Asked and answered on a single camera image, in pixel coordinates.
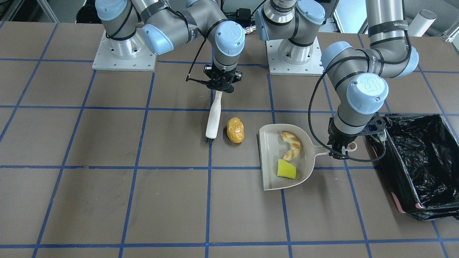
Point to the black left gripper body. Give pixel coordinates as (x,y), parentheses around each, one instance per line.
(339,137)

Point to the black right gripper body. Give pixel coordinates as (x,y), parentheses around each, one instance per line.
(237,77)

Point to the beige hand brush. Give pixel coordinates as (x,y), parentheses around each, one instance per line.
(213,119)

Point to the yellow potato toy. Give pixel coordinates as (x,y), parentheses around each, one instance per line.
(235,130)

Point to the croissant toy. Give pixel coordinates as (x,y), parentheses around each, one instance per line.
(294,146)

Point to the beige plastic dustpan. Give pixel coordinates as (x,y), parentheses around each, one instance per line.
(272,148)

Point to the yellow sponge piece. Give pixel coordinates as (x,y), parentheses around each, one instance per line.
(286,169)

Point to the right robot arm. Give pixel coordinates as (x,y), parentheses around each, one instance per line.
(164,29)

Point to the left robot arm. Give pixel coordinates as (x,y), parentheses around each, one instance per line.
(358,75)

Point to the bin with black bag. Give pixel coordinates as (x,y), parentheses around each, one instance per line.
(420,165)

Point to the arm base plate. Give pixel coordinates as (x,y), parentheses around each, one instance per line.
(128,55)
(294,66)

